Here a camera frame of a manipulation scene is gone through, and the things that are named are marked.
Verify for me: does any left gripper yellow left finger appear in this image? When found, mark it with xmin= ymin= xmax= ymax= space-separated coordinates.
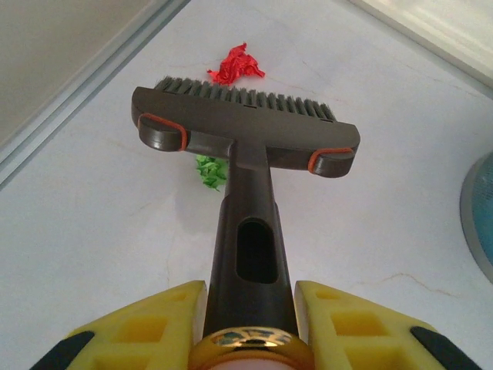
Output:
xmin=34 ymin=280 xmax=210 ymax=370

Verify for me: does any green crumpled paper scrap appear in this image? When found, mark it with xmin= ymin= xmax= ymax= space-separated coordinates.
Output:
xmin=194 ymin=153 xmax=231 ymax=193

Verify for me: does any red crumpled paper scrap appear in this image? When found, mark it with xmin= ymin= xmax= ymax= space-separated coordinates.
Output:
xmin=206 ymin=41 xmax=267 ymax=86

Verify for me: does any grey mesh wastebasket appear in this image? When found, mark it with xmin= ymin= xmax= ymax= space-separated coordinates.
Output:
xmin=459 ymin=152 xmax=493 ymax=269

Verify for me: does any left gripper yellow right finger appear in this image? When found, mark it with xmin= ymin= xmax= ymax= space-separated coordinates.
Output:
xmin=294 ymin=280 xmax=485 ymax=370

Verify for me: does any aluminium table edge rail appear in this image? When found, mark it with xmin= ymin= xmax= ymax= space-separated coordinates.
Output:
xmin=0 ymin=0 xmax=192 ymax=190

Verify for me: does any dark brown hand brush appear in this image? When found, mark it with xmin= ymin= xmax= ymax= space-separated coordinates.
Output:
xmin=129 ymin=76 xmax=362 ymax=370

